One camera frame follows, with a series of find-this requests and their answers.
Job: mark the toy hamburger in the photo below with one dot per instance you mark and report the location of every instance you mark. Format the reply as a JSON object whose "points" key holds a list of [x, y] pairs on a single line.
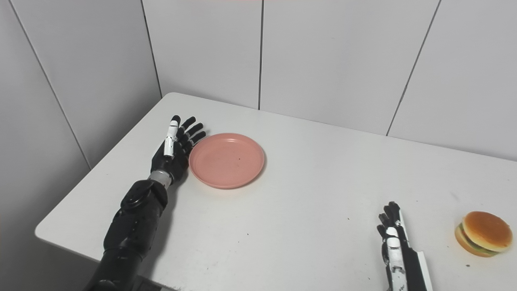
{"points": [[486, 230]]}

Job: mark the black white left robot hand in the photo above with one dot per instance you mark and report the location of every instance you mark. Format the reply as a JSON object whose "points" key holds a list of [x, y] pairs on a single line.
{"points": [[171, 157]]}

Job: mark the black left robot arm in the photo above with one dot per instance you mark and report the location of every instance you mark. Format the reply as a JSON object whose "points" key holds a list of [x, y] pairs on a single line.
{"points": [[133, 226]]}

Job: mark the pink round plate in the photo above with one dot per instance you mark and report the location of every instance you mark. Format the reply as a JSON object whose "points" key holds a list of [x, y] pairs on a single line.
{"points": [[227, 159]]}

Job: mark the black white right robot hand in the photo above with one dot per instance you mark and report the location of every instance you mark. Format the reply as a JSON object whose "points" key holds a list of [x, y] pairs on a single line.
{"points": [[412, 266]]}

